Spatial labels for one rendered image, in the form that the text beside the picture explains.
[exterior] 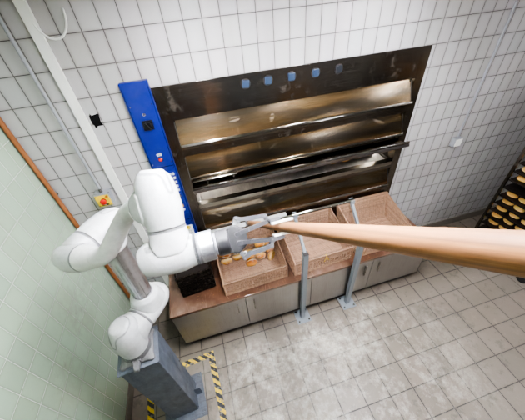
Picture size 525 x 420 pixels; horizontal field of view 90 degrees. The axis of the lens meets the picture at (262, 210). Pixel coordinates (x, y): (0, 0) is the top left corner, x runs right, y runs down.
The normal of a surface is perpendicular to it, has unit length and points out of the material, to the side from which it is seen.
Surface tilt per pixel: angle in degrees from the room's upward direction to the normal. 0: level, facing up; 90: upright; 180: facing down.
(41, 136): 90
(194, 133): 70
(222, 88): 90
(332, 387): 0
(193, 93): 90
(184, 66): 90
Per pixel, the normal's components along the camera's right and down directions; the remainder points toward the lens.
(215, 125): 0.23, 0.32
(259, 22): 0.27, 0.61
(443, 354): -0.07, -0.76
